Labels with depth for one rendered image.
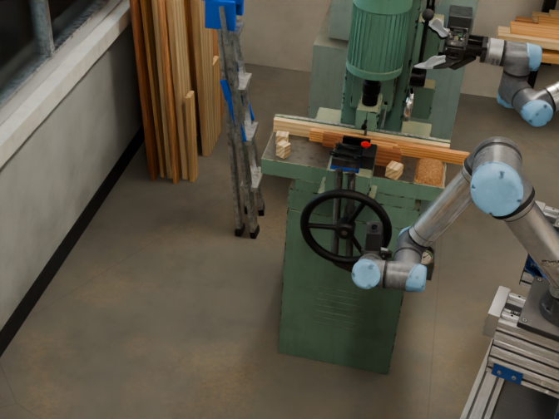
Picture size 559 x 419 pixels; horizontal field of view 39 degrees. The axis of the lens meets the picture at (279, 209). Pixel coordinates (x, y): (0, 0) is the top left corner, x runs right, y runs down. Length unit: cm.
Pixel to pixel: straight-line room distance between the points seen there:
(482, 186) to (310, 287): 118
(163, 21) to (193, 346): 144
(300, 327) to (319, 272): 30
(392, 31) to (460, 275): 154
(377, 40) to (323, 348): 126
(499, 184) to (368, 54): 77
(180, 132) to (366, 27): 171
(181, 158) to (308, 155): 147
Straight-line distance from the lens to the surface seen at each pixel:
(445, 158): 271
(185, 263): 358
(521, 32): 449
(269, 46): 515
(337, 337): 307
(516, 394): 295
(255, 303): 339
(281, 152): 262
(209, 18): 322
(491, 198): 190
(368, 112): 260
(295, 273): 289
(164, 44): 369
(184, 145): 399
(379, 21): 242
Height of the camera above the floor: 234
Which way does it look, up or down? 37 degrees down
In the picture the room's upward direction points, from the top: 3 degrees clockwise
